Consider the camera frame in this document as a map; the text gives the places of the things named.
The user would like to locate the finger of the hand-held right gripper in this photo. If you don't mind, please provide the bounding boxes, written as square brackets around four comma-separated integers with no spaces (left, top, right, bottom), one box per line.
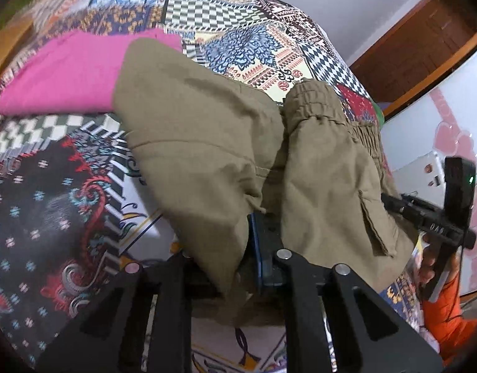
[380,193,419,227]

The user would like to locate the pink folded cloth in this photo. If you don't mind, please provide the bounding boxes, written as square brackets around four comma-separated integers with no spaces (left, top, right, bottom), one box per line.
[0,28,184,116]

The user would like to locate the yellow wooden lap desk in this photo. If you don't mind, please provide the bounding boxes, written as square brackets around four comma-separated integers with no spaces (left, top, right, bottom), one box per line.
[0,19,34,87]

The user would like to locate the khaki pants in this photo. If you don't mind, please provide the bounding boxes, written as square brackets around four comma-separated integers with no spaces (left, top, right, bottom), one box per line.
[112,38,418,328]

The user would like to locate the white sliding wardrobe door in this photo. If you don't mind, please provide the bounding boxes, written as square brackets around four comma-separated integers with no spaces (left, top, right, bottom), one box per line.
[378,39,477,304]

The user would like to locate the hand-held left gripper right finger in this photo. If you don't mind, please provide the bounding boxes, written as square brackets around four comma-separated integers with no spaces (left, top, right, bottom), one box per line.
[246,212,443,373]

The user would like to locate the brown wooden door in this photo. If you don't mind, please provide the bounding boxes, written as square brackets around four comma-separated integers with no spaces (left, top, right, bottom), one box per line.
[349,0,477,118]

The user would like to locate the person's right hand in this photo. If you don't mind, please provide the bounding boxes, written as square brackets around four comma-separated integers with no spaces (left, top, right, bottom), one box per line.
[416,237,459,300]

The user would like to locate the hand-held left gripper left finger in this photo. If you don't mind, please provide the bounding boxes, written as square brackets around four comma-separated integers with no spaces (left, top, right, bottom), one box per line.
[36,252,203,373]

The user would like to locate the patchwork printed blanket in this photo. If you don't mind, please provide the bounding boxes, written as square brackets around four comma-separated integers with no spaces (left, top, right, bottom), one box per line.
[0,0,431,373]

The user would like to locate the pink heart sticker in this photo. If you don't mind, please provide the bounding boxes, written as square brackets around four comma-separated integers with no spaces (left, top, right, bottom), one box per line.
[429,87,477,164]

